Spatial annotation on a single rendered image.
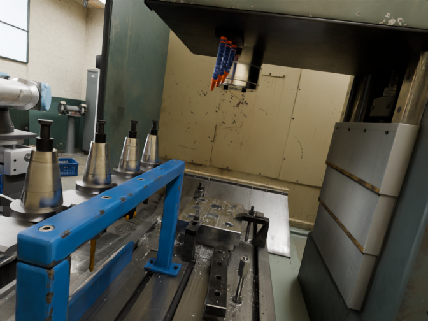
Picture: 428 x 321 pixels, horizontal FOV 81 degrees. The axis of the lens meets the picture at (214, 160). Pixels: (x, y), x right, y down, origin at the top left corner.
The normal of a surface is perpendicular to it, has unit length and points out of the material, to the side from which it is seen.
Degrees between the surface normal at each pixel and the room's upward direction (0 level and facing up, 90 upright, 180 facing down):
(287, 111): 90
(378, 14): 90
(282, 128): 90
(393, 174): 90
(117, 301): 0
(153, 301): 0
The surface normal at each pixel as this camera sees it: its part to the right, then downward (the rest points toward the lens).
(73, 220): 0.16, -0.97
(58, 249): 0.98, 0.18
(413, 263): -0.80, -0.02
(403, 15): -0.15, 0.15
